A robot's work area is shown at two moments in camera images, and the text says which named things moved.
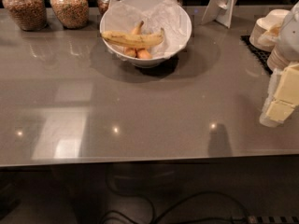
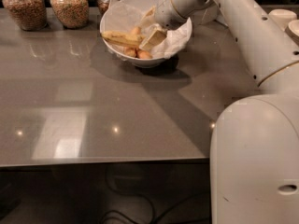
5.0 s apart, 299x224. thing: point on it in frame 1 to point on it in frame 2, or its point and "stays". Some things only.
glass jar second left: x=70 y=7 stays
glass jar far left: x=27 y=7 stays
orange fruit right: x=144 y=54 stays
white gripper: x=290 y=42 to x=163 y=12
